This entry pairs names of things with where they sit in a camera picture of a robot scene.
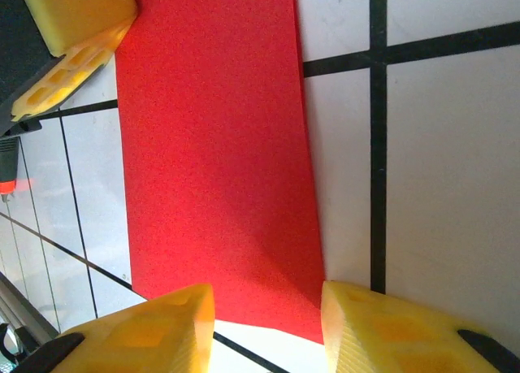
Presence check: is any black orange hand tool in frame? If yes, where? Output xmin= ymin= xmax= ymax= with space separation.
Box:
xmin=0 ymin=137 xmax=21 ymax=203

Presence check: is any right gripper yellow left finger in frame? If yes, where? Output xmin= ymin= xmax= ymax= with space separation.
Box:
xmin=18 ymin=283 xmax=215 ymax=373

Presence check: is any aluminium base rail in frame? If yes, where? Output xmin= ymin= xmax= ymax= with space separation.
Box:
xmin=0 ymin=273 xmax=60 ymax=352

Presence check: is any red paper sheet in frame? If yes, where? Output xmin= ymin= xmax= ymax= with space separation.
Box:
xmin=115 ymin=0 xmax=328 ymax=345

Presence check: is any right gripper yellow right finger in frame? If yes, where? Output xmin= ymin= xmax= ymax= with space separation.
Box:
xmin=320 ymin=280 xmax=520 ymax=373

